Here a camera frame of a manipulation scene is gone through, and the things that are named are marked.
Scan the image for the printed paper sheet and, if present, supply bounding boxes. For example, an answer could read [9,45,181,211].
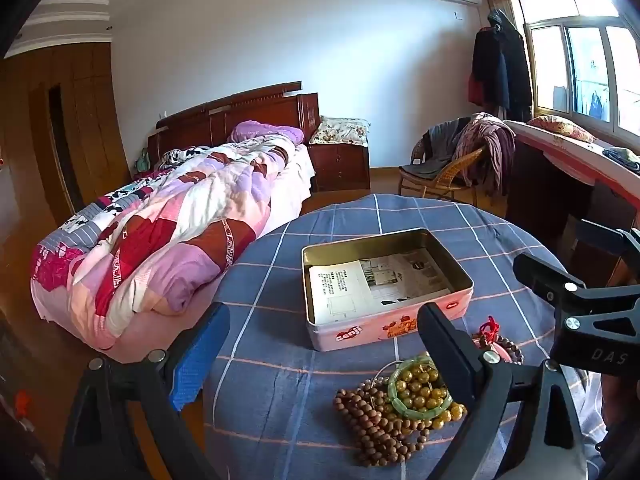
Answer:
[308,247,456,326]

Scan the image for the wicker chair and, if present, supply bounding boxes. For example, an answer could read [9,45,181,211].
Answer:
[398,119,488,203]

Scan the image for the wooden nightstand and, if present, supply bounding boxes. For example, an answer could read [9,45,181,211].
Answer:
[307,140,371,193]

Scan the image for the purple pillow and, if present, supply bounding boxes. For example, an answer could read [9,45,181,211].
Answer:
[227,120,305,145]

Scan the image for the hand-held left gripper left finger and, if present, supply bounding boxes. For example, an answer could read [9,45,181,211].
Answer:
[60,302,231,480]

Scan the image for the dark bead bracelet red knot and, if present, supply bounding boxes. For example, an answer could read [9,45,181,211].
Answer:
[472,316,525,366]

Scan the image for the floral cushion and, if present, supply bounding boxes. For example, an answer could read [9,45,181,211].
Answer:
[309,116,372,147]

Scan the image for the green jade bangle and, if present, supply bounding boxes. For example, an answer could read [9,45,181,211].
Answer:
[387,355,453,411]

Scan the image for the pink patchwork quilt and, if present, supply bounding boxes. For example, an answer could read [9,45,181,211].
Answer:
[31,135,296,351]

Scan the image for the blue checked tablecloth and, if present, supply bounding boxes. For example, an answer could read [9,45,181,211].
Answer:
[202,192,608,480]

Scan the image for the pink tin box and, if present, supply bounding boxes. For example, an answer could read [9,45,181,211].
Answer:
[301,227,475,352]

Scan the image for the hanging dark coats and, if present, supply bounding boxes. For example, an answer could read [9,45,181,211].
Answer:
[467,8,533,121]

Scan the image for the purple garment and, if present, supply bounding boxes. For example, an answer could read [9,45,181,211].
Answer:
[452,112,516,196]

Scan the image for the window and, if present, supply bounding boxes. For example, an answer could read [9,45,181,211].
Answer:
[517,0,640,136]

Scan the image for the grey garment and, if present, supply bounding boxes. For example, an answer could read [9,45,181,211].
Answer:
[411,119,476,178]

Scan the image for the brown wooden bead necklace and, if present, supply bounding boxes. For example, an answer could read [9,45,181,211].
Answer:
[334,380,431,467]

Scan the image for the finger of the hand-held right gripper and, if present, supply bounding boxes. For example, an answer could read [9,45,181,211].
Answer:
[513,252,626,318]
[575,219,640,267]

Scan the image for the dark cloth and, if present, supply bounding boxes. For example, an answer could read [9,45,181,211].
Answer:
[602,147,640,176]

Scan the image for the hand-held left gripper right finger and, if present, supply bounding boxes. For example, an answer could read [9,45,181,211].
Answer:
[416,302,588,480]

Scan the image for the wooden wardrobe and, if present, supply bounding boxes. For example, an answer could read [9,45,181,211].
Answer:
[0,42,133,241]

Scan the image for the pink bangle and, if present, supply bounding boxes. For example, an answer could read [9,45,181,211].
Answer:
[482,342,512,365]

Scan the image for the yellow amber bead bracelet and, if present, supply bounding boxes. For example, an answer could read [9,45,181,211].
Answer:
[400,362,468,431]

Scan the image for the wooden bed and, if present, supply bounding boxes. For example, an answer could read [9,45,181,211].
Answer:
[30,80,321,366]

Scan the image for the red floral pillow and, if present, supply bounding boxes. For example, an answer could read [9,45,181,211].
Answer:
[526,115,596,143]

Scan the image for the wooden desk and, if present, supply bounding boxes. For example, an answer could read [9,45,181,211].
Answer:
[502,119,640,286]

